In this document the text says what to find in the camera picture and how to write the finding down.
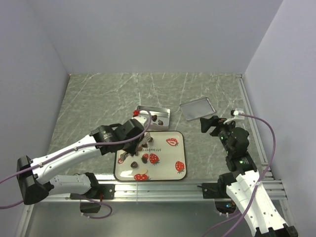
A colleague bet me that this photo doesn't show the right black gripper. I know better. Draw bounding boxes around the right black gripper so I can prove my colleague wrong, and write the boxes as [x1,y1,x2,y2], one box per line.
[199,115,238,154]

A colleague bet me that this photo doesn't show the metal serving tongs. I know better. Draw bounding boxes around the metal serving tongs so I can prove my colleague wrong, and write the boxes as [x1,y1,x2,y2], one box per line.
[119,132,151,162]

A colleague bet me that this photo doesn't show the silver tin lid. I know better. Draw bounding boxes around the silver tin lid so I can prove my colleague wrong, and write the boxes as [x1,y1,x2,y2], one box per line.
[180,97,216,121]

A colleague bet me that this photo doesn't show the silver rectangular tin box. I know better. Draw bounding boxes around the silver rectangular tin box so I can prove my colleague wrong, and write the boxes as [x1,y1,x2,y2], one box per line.
[136,105,170,131]

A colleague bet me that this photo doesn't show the dark heart chocolate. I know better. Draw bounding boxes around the dark heart chocolate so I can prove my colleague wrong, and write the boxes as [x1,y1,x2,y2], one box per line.
[130,161,139,168]

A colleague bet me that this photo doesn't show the white oval chocolate front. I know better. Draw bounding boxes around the white oval chocolate front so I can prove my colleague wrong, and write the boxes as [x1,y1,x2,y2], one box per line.
[138,169,148,174]

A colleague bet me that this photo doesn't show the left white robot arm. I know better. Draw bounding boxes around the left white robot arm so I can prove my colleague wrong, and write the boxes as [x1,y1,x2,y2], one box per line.
[17,116,149,205]

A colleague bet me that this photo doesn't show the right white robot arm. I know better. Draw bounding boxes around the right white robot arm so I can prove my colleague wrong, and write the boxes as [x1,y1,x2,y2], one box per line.
[200,116,298,237]

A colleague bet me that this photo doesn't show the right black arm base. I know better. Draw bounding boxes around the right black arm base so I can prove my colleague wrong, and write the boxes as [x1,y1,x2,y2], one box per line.
[198,183,237,216]

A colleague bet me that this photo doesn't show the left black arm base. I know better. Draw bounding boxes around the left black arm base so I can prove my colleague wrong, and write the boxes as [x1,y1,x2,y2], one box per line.
[70,184,115,217]

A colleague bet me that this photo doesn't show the white strawberry pattern tray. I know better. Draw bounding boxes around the white strawberry pattern tray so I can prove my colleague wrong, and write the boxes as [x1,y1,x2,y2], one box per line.
[114,131,187,182]

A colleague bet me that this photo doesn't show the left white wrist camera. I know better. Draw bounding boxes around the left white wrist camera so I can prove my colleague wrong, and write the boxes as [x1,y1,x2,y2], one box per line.
[132,110,149,128]

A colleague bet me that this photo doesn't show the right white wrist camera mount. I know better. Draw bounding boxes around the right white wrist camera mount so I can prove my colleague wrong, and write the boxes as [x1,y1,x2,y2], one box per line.
[223,108,245,124]

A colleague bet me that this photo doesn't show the aluminium frame rail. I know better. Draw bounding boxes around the aluminium frame rail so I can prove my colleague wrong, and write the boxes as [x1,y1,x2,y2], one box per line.
[40,179,288,202]

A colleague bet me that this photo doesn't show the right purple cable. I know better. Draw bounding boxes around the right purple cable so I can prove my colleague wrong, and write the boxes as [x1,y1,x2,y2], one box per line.
[199,112,276,237]

